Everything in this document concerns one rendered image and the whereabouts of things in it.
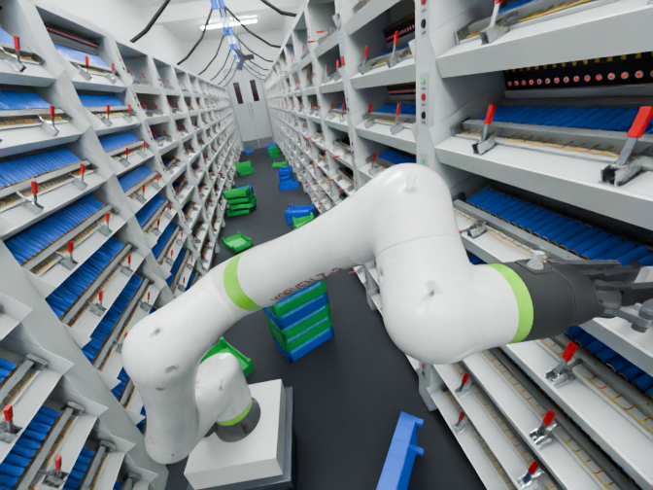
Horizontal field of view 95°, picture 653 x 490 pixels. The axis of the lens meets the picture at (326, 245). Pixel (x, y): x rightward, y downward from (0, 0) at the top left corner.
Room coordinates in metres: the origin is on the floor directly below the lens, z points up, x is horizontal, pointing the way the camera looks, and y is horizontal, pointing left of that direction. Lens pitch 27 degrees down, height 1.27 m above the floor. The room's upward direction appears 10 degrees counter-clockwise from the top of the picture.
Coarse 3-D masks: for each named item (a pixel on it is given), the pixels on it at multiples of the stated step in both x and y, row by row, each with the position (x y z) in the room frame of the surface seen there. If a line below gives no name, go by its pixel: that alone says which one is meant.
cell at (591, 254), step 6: (606, 240) 0.43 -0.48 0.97; (612, 240) 0.43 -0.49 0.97; (618, 240) 0.42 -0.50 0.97; (600, 246) 0.43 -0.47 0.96; (606, 246) 0.42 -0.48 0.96; (612, 246) 0.42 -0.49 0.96; (588, 252) 0.43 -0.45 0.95; (594, 252) 0.42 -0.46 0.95; (600, 252) 0.42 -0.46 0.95; (588, 258) 0.42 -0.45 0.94; (594, 258) 0.42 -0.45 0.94
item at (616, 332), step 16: (480, 176) 0.80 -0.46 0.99; (464, 192) 0.79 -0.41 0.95; (544, 208) 0.60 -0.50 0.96; (464, 224) 0.68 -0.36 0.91; (464, 240) 0.64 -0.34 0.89; (480, 240) 0.60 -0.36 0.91; (496, 240) 0.58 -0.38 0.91; (480, 256) 0.59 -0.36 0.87; (496, 256) 0.53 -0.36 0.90; (512, 256) 0.51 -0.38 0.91; (528, 256) 0.50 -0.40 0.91; (592, 320) 0.33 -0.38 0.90; (608, 320) 0.31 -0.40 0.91; (624, 320) 0.31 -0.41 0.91; (608, 336) 0.30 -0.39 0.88; (624, 336) 0.29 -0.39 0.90; (640, 336) 0.28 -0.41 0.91; (624, 352) 0.28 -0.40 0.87; (640, 352) 0.26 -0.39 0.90
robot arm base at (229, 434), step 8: (256, 400) 0.68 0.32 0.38; (256, 408) 0.64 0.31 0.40; (248, 416) 0.60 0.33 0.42; (256, 416) 0.62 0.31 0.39; (216, 424) 0.60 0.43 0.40; (240, 424) 0.58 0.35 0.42; (248, 424) 0.59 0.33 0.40; (256, 424) 0.60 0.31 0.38; (208, 432) 0.59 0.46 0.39; (216, 432) 0.60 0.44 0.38; (224, 432) 0.58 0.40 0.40; (232, 432) 0.57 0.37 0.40; (240, 432) 0.57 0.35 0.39; (248, 432) 0.58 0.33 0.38; (224, 440) 0.57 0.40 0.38; (232, 440) 0.56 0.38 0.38
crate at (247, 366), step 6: (222, 336) 1.38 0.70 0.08; (222, 342) 1.35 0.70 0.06; (216, 348) 1.34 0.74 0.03; (222, 348) 1.36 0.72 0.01; (228, 348) 1.35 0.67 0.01; (234, 348) 1.29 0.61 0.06; (210, 354) 1.31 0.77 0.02; (234, 354) 1.30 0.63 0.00; (240, 354) 1.24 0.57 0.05; (204, 360) 1.28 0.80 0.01; (240, 360) 1.25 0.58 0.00; (246, 360) 1.16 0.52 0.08; (246, 366) 1.20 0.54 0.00; (252, 366) 1.16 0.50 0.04; (246, 372) 1.13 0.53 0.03
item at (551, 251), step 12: (456, 204) 0.75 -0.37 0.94; (468, 204) 0.72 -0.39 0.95; (480, 216) 0.65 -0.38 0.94; (492, 216) 0.63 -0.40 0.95; (504, 228) 0.57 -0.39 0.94; (516, 228) 0.56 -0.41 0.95; (516, 240) 0.54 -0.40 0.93; (528, 240) 0.51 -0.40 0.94; (540, 240) 0.49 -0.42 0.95; (552, 252) 0.46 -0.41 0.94; (564, 252) 0.44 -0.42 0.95
